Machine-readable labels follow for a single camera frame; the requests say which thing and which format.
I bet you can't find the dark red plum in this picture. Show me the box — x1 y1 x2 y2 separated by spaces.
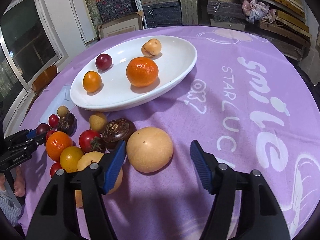
36 123 51 135
95 53 112 71

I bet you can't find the red tomato small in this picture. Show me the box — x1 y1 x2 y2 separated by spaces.
46 130 56 141

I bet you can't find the red cherry tomato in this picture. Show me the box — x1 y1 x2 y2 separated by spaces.
48 114 60 129

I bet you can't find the red tomato front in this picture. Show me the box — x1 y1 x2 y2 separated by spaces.
50 162 62 177

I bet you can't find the yellow tomato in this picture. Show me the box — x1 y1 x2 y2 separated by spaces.
60 146 85 173

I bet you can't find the tan longan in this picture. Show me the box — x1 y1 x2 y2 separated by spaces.
57 105 69 118
89 112 107 133

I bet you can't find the spotted yellow pear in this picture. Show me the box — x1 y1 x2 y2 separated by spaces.
76 151 123 194

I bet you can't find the red tomato with stem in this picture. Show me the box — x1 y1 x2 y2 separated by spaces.
79 129 106 153

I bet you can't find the small orange tomato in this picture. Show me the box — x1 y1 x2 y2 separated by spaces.
82 70 102 93

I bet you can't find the large dark mangosteen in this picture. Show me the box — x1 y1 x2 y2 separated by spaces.
101 118 136 150

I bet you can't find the round tan pear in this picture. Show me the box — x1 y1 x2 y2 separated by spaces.
126 127 174 173

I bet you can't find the large orange mandarin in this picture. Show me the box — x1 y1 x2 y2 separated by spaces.
126 57 158 87

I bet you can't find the speckled yellow pepino melon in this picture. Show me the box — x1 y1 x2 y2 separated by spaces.
141 38 162 58

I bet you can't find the pale yellow pear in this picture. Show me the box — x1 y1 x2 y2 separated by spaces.
75 190 83 208

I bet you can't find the small dark mangosteen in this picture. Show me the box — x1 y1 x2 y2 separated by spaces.
56 113 76 135

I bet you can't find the grey knitted sleeve forearm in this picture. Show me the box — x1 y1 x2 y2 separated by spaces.
0 190 22 226

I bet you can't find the person left hand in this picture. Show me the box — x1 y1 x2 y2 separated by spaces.
0 166 25 197

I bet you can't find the wooden chair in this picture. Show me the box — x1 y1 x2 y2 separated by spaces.
31 65 57 93

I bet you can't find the purple printed tablecloth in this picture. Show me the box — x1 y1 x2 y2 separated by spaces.
22 26 319 239

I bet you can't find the white oval plate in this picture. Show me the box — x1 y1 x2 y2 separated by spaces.
70 36 197 112

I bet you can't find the stack of blue boxes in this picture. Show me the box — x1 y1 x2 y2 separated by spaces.
96 0 137 23

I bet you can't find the framed picture cardboard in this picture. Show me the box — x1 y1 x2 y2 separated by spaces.
98 12 143 40

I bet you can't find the crumpled pink cloth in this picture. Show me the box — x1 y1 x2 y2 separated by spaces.
240 0 277 24

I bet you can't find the metal storage shelf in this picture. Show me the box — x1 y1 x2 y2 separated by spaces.
135 0 312 62

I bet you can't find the window with white frame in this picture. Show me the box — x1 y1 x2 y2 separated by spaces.
1 0 66 100

